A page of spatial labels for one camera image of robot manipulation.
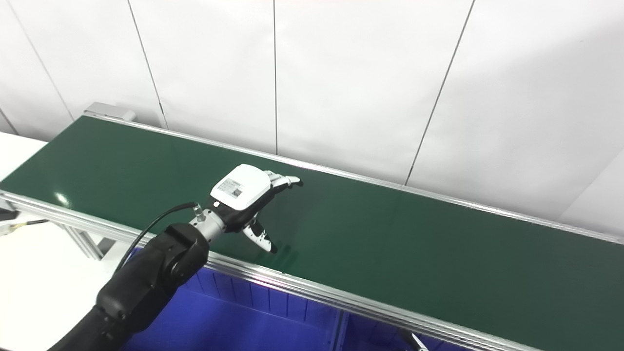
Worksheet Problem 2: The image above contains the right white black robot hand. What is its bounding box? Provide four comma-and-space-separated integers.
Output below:
397, 329, 430, 351

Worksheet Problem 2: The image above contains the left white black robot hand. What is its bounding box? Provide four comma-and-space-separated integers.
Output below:
210, 164, 302, 253

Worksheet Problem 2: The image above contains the blue plastic bin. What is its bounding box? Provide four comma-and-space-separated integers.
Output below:
122, 266, 343, 351
336, 312, 468, 351

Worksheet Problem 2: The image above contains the grey conveyor end housing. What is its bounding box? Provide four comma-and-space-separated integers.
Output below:
84, 102, 136, 122

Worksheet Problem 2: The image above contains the aluminium conveyor support leg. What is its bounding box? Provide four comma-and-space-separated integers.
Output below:
61, 224, 106, 261

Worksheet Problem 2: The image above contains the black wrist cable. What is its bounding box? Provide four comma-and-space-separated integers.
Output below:
115, 202, 199, 273

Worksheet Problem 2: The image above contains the green conveyor belt aluminium frame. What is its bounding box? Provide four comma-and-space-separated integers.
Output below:
0, 102, 624, 351

